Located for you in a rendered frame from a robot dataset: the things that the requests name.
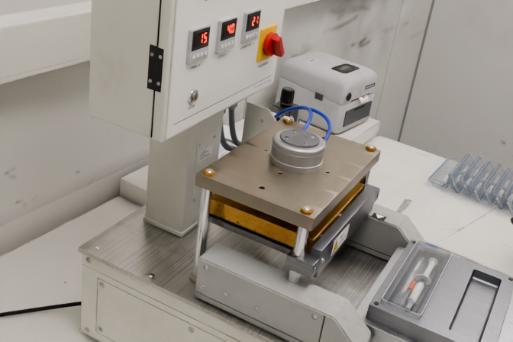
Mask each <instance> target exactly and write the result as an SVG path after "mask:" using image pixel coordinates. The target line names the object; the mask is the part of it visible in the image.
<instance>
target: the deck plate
mask: <svg viewBox="0 0 513 342"><path fill-rule="evenodd" d="M145 209H146V205H144V206H143V207H141V208H139V209H137V210H136V211H135V212H133V213H132V214H130V215H128V216H127V217H126V218H124V219H122V220H120V221H119V222H118V223H116V224H114V225H112V226H111V227H110V228H108V229H107V230H105V231H103V232H101V233H100V234H99V235H97V236H96V237H93V238H92V239H91V240H89V241H88V242H86V243H84V244H83V245H82V246H80V247H79V248H78V251H79V252H80V253H83V254H85V255H86V256H88V257H91V258H92V259H95V260H97V261H99V262H101V263H104V264H105V265H107V266H110V267H111V268H113V269H116V270H117V271H120V272H122V273H124V274H126V275H128V276H130V277H132V278H134V279H136V280H138V281H140V282H142V283H145V284H147V285H149V286H151V287H153V288H155V289H157V290H159V291H161V292H163V293H165V294H167V295H170V296H172V297H173V298H176V299H178V300H180V301H181V302H184V303H186V304H187V305H190V306H192V307H193V308H197V309H198V310H200V311H203V312H204V313H206V314H208V315H211V316H212V317H214V318H217V319H218V320H221V321H223V322H225V323H227V324H229V325H231V326H233V327H235V328H237V329H239V330H241V331H243V332H246V333H248V334H250V335H252V336H254V337H256V338H258V339H260V340H262V341H264V342H289V341H287V340H285V339H283V338H281V337H279V336H277V335H275V334H272V333H270V332H268V331H266V330H264V329H262V328H261V327H257V326H256V325H254V324H251V323H250V322H248V321H245V320H243V319H241V318H239V317H237V316H235V315H233V314H231V313H229V312H227V311H224V310H222V309H220V308H218V307H216V306H214V305H212V304H209V303H207V302H205V301H203V300H201V299H200V298H197V297H195V285H196V283H193V282H191V281H190V279H189V275H190V273H191V272H192V270H193V263H194V255H195V242H196V235H197V228H198V225H197V226H196V227H194V228H193V229H192V230H191V231H190V232H188V233H187V234H185V235H184V236H183V237H179V236H177V235H175V234H172V233H170V232H168V231H165V230H163V229H161V228H159V227H156V226H154V225H152V224H149V223H147V222H145V221H144V216H145ZM216 243H219V244H222V245H224V246H226V247H229V248H231V249H232V250H236V251H237V252H240V253H242V254H245V255H247V256H249V257H252V258H254V259H256V260H259V261H260V262H263V263H265V264H268V265H270V266H273V267H275V268H277V269H280V270H282V271H284V272H286V273H289V269H286V268H285V265H286V257H287V254H285V253H282V252H280V251H278V250H274V249H273V248H271V247H268V246H266V245H263V244H260V243H258V242H256V241H254V240H251V239H249V238H247V237H244V236H242V235H239V234H236V233H234V232H233V231H229V230H228V229H225V228H223V227H220V226H218V225H216V224H213V223H211V222H209V225H208V237H207V244H206V251H207V250H209V249H210V248H211V247H213V246H214V245H215V244H216ZM206 251H205V252H206ZM387 263H388V261H387V260H384V259H381V258H379V257H377V256H373V255H372V254H369V253H366V252H364V251H362V250H358V249H356V248H354V247H351V246H348V245H346V244H344V245H343V246H342V247H341V248H340V249H339V250H338V252H337V253H336V254H335V255H334V257H333V258H332V259H331V261H330V262H329V263H328V264H327V265H326V267H325V268H324V269H323V270H322V271H321V272H320V274H319V275H318V276H317V277H316V278H315V277H312V278H311V279H310V278H308V277H306V276H303V275H300V279H303V280H305V281H307V282H310V283H312V284H314V285H316V286H319V287H321V288H323V289H326V290H328V291H330V292H333V293H335V294H337V295H340V296H342V297H344V298H346V299H348V300H349V301H350V303H351V305H352V306H353V307H354V308H355V310H356V309H357V307H358V306H359V304H360V303H361V301H362V300H363V298H364V297H365V295H366V294H367V292H368V291H369V289H370V288H371V286H372V285H373V283H374V282H375V281H376V279H377V277H378V276H379V274H380V273H381V272H382V270H383V268H384V267H385V265H386V264H387Z"/></svg>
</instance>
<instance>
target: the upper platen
mask: <svg viewBox="0 0 513 342"><path fill-rule="evenodd" d="M364 187H365V185H364V184H362V183H360V182H358V183H357V184H356V185H355V186H354V187H353V188H352V189H351V190H350V191H349V192H348V193H347V194H346V195H345V196H344V197H343V198H342V199H341V200H340V202H339V203H338V204H337V205H336V206H335V207H334V208H333V209H332V210H331V211H330V212H329V213H328V214H327V215H326V216H325V217H324V219H323V220H322V221H321V222H320V223H319V224H318V225H317V226H316V227H315V228H314V229H313V230H312V231H309V232H308V239H307V244H306V248H305V253H308V254H310V252H311V247H312V246H313V245H314V244H315V243H316V242H317V241H318V239H319V238H320V237H321V236H322V235H323V234H324V233H325V232H326V230H327V229H328V228H329V227H330V226H331V225H332V224H333V223H334V222H335V221H336V220H337V219H338V218H339V217H340V216H341V214H342V213H343V212H344V211H345V210H346V209H347V208H348V207H349V206H350V204H351V203H352V202H353V201H354V200H355V199H356V198H357V196H358V195H359V194H360V193H361V192H362V191H363V190H364ZM209 222H211V223H213V224H216V225H218V226H220V227H223V228H225V229H228V230H229V231H233V232H234V233H236V234H239V235H242V236H244V237H247V238H249V239H251V240H254V241H256V242H258V243H260V244H263V245H266V246H268V247H271V248H273V249H274V250H278V251H280V252H282V253H285V254H288V253H289V252H290V251H291V250H292V249H293V248H294V244H295V236H296V232H297V228H298V226H296V225H294V224H291V223H289V222H287V221H284V220H281V219H279V218H276V217H273V216H272V215H268V214H266V213H264V212H261V211H258V210H256V209H254V208H251V207H249V206H246V205H243V204H241V203H239V202H236V201H233V200H231V199H229V198H225V197H224V196H221V195H218V194H216V193H214V194H213V195H212V199H211V211H210V218H209Z"/></svg>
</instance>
